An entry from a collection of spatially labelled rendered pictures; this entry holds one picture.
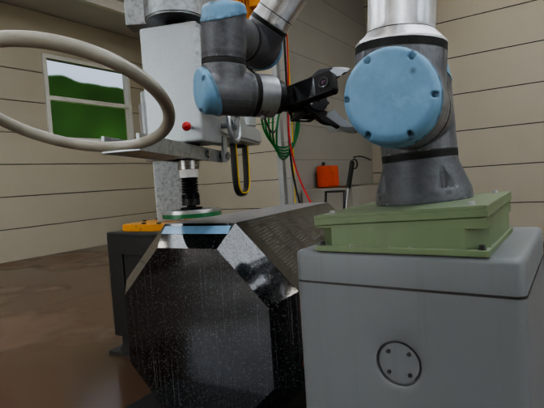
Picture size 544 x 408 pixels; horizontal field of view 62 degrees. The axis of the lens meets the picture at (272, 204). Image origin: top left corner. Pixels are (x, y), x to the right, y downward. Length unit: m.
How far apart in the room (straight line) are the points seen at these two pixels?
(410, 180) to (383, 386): 0.38
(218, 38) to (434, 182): 0.49
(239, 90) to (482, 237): 0.51
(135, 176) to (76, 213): 1.47
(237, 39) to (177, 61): 0.78
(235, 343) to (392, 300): 0.95
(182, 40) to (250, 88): 0.81
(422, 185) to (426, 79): 0.24
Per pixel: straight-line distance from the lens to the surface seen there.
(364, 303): 0.85
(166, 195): 2.81
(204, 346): 1.78
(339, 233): 0.84
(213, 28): 0.94
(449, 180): 0.92
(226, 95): 0.91
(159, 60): 1.73
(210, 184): 8.91
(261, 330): 1.62
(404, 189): 0.90
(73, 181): 8.60
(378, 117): 0.74
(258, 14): 1.06
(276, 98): 0.95
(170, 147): 1.49
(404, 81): 0.73
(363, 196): 5.10
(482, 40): 6.93
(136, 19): 2.91
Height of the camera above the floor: 0.99
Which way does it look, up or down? 3 degrees down
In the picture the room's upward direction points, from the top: 4 degrees counter-clockwise
